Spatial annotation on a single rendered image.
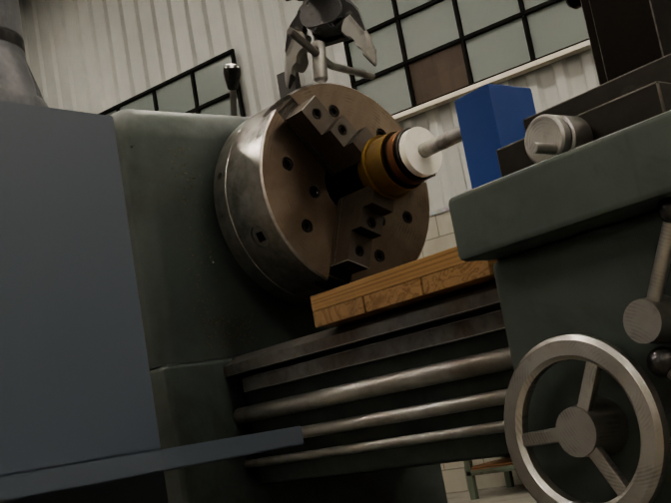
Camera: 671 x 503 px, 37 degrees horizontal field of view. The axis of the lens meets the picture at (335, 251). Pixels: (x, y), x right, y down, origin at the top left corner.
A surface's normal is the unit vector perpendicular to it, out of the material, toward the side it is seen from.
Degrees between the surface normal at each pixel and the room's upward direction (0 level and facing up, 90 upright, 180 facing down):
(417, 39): 90
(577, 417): 90
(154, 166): 90
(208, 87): 90
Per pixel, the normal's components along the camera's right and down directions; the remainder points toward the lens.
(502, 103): 0.61, -0.24
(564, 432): -0.77, 0.03
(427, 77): -0.60, -0.03
